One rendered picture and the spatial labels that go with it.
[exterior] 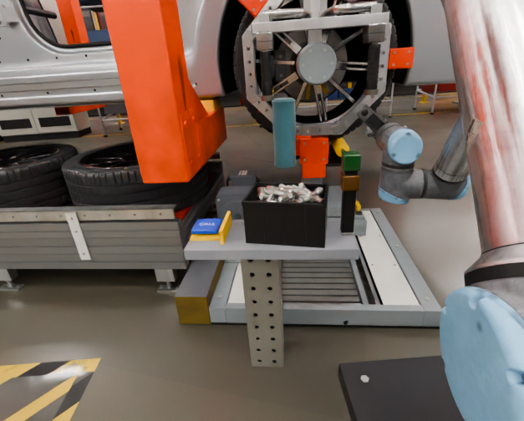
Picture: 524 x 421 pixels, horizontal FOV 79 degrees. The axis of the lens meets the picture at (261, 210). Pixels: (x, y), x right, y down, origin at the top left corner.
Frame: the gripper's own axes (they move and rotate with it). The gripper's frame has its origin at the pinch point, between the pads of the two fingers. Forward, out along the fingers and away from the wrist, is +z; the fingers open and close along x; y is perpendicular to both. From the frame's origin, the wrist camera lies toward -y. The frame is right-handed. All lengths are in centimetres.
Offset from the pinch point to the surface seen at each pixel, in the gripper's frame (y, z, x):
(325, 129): -8.9, 7.7, -14.0
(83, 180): -69, -9, -94
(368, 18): -27.8, -11.9, 18.5
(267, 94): -35.5, -14.8, -18.0
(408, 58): -5.9, 7.1, 24.2
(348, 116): -6.0, 7.5, -4.0
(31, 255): -66, -21, -132
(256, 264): -9, -56, -47
